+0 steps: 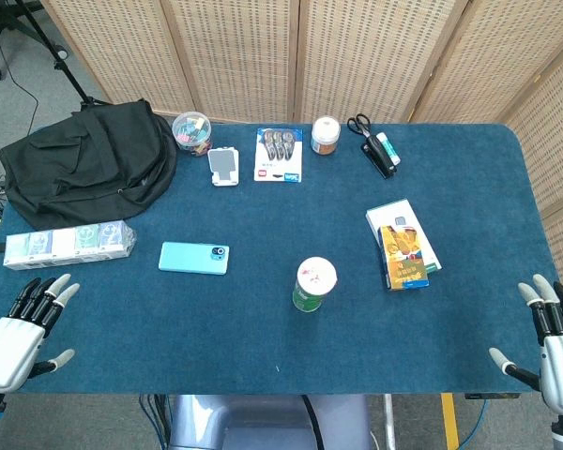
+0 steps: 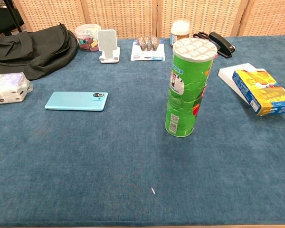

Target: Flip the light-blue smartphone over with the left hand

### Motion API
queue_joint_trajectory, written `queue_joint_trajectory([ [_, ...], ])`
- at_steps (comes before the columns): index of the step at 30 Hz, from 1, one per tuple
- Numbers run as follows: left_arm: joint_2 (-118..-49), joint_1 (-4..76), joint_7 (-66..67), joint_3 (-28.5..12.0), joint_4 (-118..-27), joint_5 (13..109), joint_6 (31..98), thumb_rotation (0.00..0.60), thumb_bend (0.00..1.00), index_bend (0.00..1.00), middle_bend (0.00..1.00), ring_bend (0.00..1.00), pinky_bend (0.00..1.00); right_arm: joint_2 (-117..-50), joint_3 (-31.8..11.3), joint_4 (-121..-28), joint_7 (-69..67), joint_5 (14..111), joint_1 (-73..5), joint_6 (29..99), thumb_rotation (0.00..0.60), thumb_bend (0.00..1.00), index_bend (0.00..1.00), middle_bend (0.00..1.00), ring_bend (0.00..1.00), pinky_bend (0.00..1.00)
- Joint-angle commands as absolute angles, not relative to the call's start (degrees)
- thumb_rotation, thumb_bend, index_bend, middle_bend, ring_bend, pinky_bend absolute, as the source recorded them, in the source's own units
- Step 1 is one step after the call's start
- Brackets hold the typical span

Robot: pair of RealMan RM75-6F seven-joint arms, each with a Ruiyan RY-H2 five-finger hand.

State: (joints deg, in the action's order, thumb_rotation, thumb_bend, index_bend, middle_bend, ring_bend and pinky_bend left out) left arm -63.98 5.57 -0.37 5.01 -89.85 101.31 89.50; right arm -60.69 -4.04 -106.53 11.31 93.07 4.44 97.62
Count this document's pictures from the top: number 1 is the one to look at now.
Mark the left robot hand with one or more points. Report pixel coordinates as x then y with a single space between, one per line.
10 347

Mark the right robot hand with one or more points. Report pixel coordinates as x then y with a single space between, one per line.
559 361

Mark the light blue smartphone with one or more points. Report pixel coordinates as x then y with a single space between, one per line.
193 258

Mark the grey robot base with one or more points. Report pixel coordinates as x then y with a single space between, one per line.
267 422

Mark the pack of tissue packets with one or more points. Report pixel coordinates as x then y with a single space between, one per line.
68 244

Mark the white box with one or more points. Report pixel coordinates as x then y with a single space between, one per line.
403 220

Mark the small white device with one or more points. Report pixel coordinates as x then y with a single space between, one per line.
223 165

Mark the yellow crayon box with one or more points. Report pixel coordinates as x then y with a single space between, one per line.
403 258

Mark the black backpack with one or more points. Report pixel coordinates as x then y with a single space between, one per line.
89 164

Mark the green snack canister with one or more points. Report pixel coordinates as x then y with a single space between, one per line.
313 287

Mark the white glue stick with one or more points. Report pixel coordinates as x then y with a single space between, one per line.
388 148

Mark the black stapler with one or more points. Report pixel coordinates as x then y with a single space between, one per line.
378 156

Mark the clear jar of binder clips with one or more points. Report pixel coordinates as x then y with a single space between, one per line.
192 134

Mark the blue table mat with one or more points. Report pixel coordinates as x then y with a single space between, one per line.
281 262

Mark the black tripod stand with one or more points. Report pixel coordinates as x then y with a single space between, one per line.
51 47

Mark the black scissors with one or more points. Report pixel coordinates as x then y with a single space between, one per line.
359 124

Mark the white lidded jar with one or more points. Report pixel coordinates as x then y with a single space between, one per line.
325 136

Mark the nail clipper set package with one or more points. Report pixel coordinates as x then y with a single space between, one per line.
278 154

